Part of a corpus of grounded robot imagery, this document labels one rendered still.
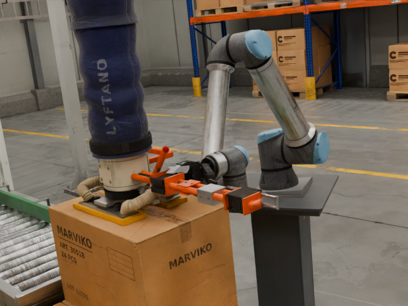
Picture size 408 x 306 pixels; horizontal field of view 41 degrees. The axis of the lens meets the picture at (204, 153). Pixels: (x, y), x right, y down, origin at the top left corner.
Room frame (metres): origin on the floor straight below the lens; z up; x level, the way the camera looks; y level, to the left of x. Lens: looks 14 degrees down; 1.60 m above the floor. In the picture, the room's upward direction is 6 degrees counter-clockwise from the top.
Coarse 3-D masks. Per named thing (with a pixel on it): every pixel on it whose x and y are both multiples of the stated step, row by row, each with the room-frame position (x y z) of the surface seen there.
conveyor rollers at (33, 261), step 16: (0, 208) 3.35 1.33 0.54; (0, 224) 3.06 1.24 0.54; (16, 224) 3.04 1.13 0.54; (32, 224) 3.01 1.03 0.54; (48, 224) 2.98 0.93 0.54; (0, 240) 2.79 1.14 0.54; (16, 240) 2.76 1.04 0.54; (32, 240) 2.73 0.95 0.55; (48, 240) 2.69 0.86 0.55; (0, 256) 2.59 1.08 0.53; (16, 256) 2.56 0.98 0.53; (32, 256) 2.53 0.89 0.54; (48, 256) 2.49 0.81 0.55; (0, 272) 2.41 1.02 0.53; (16, 272) 2.37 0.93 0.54; (32, 272) 2.33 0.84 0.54; (48, 272) 2.30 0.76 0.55
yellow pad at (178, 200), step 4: (176, 196) 1.93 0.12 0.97; (180, 196) 1.94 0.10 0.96; (184, 196) 1.93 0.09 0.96; (160, 200) 1.91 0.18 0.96; (164, 200) 1.89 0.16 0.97; (168, 200) 1.90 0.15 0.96; (172, 200) 1.90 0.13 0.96; (176, 200) 1.89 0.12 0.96; (180, 200) 1.90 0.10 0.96; (184, 200) 1.91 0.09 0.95; (156, 204) 1.91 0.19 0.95; (160, 204) 1.89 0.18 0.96; (164, 204) 1.87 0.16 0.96; (168, 204) 1.87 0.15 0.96; (172, 204) 1.88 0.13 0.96; (176, 204) 1.89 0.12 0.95; (168, 208) 1.86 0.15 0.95
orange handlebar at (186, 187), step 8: (152, 152) 2.24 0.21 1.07; (160, 152) 2.20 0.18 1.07; (168, 152) 2.14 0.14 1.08; (152, 160) 2.08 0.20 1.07; (136, 176) 1.86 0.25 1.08; (144, 176) 1.83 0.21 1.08; (176, 184) 1.70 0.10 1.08; (184, 184) 1.68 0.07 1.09; (192, 184) 1.67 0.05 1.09; (200, 184) 1.67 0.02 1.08; (184, 192) 1.67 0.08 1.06; (192, 192) 1.63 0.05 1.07; (224, 192) 1.58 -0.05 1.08; (256, 200) 1.47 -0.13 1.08
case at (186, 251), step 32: (96, 192) 2.16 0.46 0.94; (64, 224) 1.94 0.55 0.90; (96, 224) 1.78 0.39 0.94; (160, 224) 1.72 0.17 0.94; (192, 224) 1.73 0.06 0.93; (224, 224) 1.82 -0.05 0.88; (64, 256) 1.98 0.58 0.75; (96, 256) 1.79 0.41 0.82; (128, 256) 1.63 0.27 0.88; (160, 256) 1.63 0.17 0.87; (192, 256) 1.72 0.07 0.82; (224, 256) 1.81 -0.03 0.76; (64, 288) 2.02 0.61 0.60; (96, 288) 1.82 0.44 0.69; (128, 288) 1.65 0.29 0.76; (160, 288) 1.62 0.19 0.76; (192, 288) 1.71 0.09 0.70; (224, 288) 1.80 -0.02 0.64
